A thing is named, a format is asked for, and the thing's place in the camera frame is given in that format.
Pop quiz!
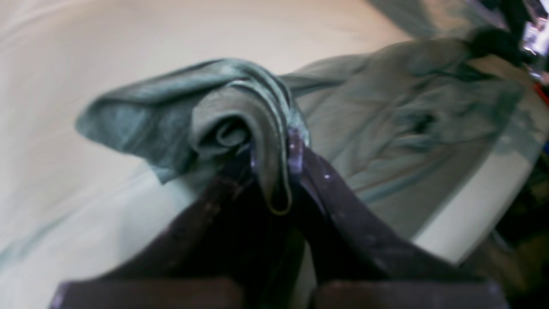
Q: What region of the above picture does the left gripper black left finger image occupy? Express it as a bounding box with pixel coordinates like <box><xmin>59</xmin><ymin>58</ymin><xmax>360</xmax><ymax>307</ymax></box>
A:
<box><xmin>48</xmin><ymin>146</ymin><xmax>275</xmax><ymax>309</ymax></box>

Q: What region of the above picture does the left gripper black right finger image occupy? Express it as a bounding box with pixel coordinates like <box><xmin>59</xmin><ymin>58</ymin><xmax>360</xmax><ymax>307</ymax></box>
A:
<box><xmin>287</xmin><ymin>129</ymin><xmax>509</xmax><ymax>309</ymax></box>

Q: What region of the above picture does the green T-shirt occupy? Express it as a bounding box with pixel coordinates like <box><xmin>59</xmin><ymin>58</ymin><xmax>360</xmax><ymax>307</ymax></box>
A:
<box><xmin>75</xmin><ymin>30</ymin><xmax>523</xmax><ymax>215</ymax></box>

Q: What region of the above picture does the light green table cloth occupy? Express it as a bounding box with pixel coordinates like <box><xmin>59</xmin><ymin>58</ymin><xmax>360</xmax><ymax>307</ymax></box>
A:
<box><xmin>0</xmin><ymin>0</ymin><xmax>549</xmax><ymax>309</ymax></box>

